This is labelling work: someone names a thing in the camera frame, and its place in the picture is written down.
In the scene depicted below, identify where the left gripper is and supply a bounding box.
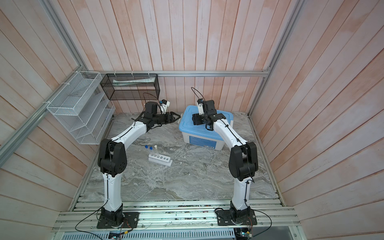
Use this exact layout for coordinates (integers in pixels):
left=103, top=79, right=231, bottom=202
left=152, top=111, right=181, bottom=124

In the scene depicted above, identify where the blue plastic bin lid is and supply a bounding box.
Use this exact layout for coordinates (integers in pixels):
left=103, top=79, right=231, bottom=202
left=179, top=105, right=223, bottom=141

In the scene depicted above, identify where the white plastic storage bin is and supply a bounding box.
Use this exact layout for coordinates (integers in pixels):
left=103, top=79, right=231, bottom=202
left=179, top=112, right=234, bottom=151

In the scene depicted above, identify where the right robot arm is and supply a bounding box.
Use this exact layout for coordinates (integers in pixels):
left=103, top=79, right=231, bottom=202
left=192, top=99, right=259, bottom=226

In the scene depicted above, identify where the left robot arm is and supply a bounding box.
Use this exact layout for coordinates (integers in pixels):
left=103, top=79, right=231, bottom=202
left=97, top=100, right=180, bottom=229

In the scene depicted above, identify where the white test tube rack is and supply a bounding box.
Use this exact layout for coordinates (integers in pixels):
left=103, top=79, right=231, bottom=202
left=149, top=155, right=173, bottom=167

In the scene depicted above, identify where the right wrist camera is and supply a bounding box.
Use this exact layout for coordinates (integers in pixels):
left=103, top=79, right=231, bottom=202
left=197, top=99, right=205, bottom=115

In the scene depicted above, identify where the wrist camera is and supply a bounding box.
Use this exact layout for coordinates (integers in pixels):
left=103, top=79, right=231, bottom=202
left=159, top=99, right=170, bottom=108
left=197, top=99, right=205, bottom=115

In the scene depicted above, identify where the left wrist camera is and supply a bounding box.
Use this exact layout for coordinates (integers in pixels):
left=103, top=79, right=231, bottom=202
left=159, top=99, right=170, bottom=108

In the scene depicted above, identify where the black wire mesh basket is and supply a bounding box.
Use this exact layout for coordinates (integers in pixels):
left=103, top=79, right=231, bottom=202
left=101, top=73, right=160, bottom=101

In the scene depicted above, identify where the white wire mesh shelf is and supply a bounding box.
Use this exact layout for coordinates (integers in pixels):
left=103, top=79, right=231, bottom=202
left=47, top=71, right=116, bottom=145

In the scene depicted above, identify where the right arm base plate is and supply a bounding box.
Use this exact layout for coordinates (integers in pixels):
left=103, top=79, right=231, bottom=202
left=214, top=208, right=258, bottom=226

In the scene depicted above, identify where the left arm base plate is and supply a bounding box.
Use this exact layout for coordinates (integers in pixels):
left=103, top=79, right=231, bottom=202
left=97, top=211, right=140, bottom=229

